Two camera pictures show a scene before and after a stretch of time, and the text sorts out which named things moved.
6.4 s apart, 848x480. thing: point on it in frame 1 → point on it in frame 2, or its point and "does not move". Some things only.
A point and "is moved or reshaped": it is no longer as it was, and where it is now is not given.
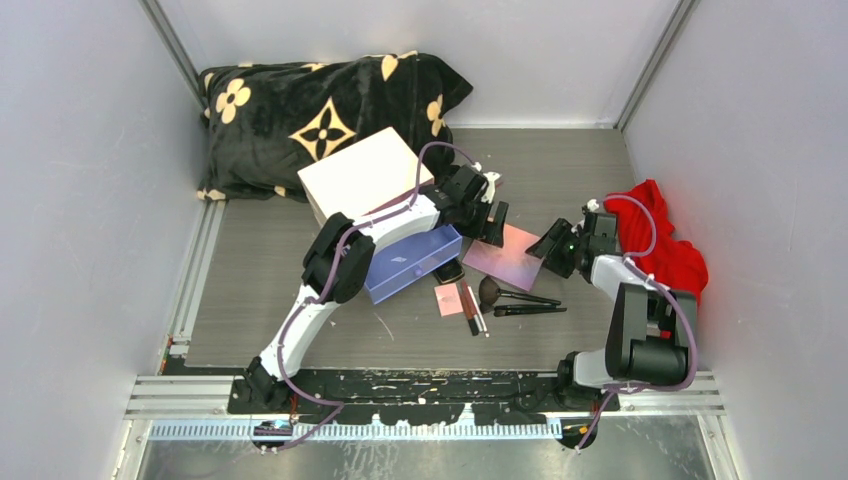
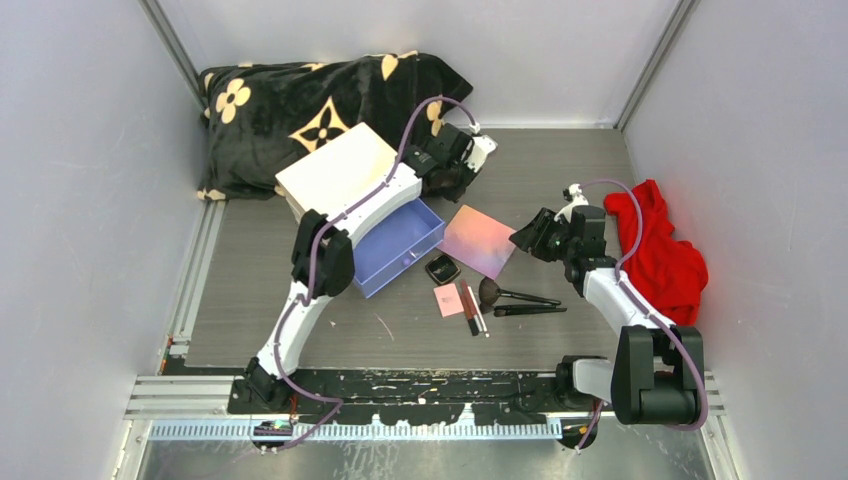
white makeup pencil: x=478 y=312 does not move
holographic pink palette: x=509 y=263 is moved or reshaped
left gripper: x=493 y=233 → x=455 y=195
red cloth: x=676 y=263 does not move
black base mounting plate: x=398 y=396 does not move
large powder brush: x=488 y=292 does not move
